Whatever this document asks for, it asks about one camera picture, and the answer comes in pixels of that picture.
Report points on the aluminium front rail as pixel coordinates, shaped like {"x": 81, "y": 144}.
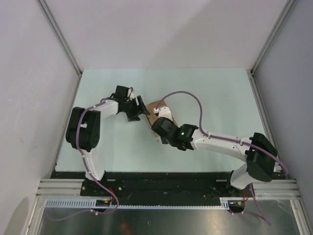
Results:
{"x": 276, "y": 189}

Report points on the right aluminium frame post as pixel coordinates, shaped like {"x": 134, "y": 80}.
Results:
{"x": 278, "y": 26}

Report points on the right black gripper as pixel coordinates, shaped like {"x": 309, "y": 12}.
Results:
{"x": 164, "y": 141}

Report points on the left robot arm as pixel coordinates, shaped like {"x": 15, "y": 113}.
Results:
{"x": 83, "y": 131}

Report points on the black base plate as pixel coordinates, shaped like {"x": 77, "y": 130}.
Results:
{"x": 168, "y": 189}

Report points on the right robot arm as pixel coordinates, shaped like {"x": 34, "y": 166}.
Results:
{"x": 257, "y": 153}

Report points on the left aluminium frame post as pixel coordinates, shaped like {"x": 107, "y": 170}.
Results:
{"x": 59, "y": 35}

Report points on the aluminium frame post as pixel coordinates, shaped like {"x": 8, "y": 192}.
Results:
{"x": 278, "y": 26}
{"x": 59, "y": 35}

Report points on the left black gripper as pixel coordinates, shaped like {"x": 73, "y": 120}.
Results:
{"x": 133, "y": 116}

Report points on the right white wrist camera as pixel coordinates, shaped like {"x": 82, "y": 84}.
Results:
{"x": 163, "y": 112}

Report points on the brown cardboard express box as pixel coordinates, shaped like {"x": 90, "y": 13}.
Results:
{"x": 152, "y": 118}

